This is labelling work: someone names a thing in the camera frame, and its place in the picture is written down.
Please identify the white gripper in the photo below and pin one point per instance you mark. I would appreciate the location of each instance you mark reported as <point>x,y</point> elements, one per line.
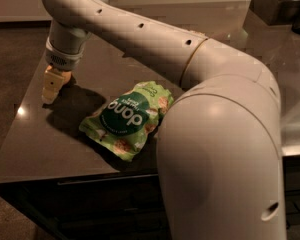
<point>64,61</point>

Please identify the orange round can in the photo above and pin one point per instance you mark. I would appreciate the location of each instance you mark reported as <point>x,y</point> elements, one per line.
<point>56,78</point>

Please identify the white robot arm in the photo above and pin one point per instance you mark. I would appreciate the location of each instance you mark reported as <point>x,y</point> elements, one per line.
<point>219,152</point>

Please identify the green chip bag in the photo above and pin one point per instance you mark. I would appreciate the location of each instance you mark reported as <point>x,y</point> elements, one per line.
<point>123,125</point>

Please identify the dark drawer cabinet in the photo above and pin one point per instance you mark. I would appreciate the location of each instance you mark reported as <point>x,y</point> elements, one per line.
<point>75,199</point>

